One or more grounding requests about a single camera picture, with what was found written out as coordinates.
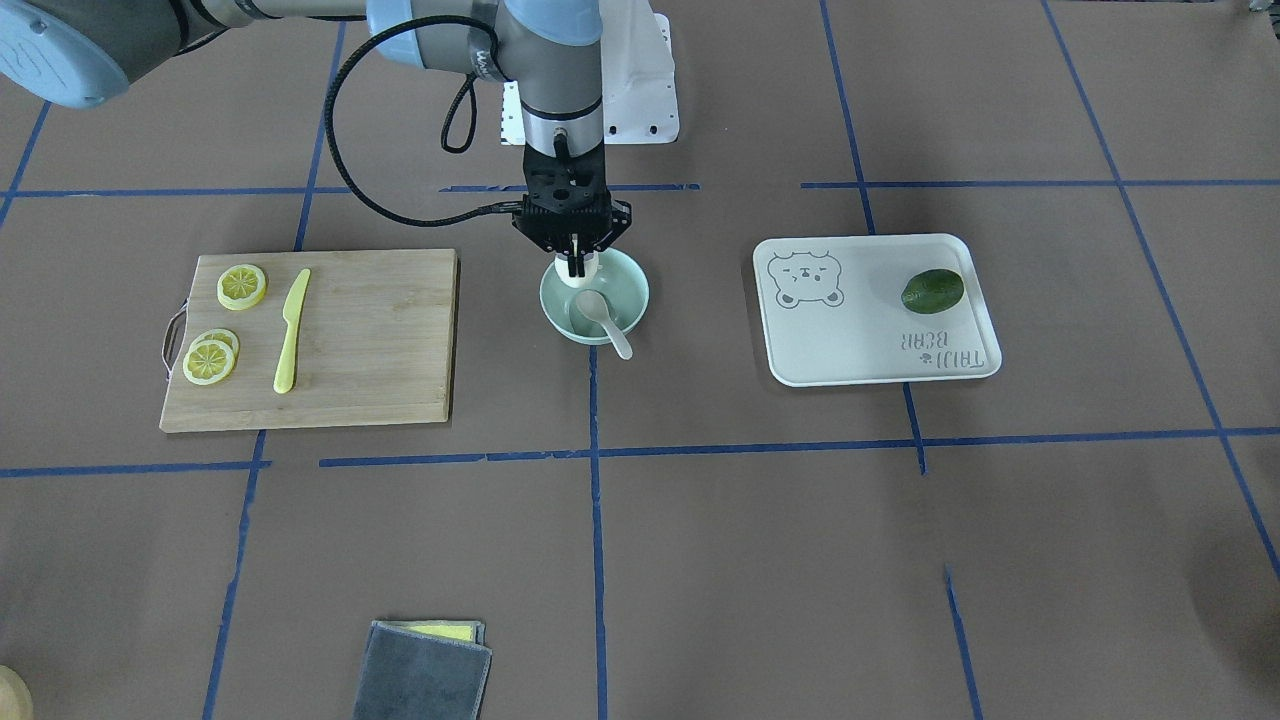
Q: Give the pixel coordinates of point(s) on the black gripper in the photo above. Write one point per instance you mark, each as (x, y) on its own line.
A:
(619, 219)

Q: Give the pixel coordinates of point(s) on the white ceramic spoon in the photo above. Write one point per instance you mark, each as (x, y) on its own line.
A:
(593, 305)

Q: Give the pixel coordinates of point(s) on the white bear tray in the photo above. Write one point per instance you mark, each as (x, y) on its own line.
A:
(832, 313)

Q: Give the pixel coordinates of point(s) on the yellow sponge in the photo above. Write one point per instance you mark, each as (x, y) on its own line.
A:
(469, 631)

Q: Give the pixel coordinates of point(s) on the yellow plastic knife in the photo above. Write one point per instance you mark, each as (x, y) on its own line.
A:
(285, 372)

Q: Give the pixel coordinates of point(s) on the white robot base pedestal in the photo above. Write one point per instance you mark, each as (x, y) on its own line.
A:
(640, 90)

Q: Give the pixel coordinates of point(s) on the wooden cutting board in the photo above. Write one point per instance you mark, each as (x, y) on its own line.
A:
(376, 343)

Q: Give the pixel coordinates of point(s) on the light green bowl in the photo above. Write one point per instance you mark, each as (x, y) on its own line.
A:
(621, 282)

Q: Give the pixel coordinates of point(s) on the white steamed bun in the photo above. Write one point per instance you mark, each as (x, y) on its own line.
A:
(579, 271)

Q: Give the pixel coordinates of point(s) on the lemon slice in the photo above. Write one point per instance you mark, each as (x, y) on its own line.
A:
(229, 338)
(208, 362)
(241, 287)

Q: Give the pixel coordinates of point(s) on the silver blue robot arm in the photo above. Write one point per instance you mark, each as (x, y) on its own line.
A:
(80, 54)

